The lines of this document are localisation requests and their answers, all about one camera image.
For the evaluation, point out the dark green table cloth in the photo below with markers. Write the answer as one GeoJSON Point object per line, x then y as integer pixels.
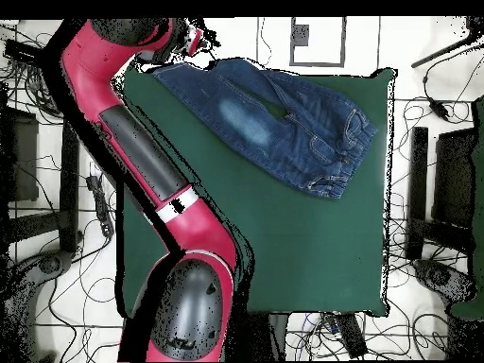
{"type": "Point", "coordinates": [302, 245]}

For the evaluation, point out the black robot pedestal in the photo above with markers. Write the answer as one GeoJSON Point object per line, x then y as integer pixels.
{"type": "Point", "coordinates": [261, 336]}

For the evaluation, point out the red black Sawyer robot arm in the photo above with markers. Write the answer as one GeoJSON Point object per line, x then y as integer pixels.
{"type": "Point", "coordinates": [143, 151]}

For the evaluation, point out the black tripod pole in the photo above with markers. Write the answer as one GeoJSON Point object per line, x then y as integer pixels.
{"type": "Point", "coordinates": [438, 55]}

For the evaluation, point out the dark flat panel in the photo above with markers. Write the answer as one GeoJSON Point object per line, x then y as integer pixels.
{"type": "Point", "coordinates": [453, 177]}
{"type": "Point", "coordinates": [24, 159]}

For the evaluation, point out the black wheeled chair base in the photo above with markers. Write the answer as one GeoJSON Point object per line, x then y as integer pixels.
{"type": "Point", "coordinates": [51, 262]}
{"type": "Point", "coordinates": [440, 278]}

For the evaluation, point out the black stand base frame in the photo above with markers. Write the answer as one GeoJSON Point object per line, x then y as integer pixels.
{"type": "Point", "coordinates": [70, 181]}
{"type": "Point", "coordinates": [419, 181]}

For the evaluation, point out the blue denim jeans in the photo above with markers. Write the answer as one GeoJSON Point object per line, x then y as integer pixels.
{"type": "Point", "coordinates": [287, 128]}

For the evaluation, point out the grey square floor frame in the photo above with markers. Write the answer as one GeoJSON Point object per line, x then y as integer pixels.
{"type": "Point", "coordinates": [300, 36]}

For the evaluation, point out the black power strip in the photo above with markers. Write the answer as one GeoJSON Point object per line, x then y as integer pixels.
{"type": "Point", "coordinates": [351, 334]}
{"type": "Point", "coordinates": [101, 206]}

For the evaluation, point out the black electronics box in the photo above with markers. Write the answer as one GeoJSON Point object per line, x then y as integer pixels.
{"type": "Point", "coordinates": [19, 51]}

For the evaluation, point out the black power adapter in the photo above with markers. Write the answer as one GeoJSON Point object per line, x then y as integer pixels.
{"type": "Point", "coordinates": [438, 107]}

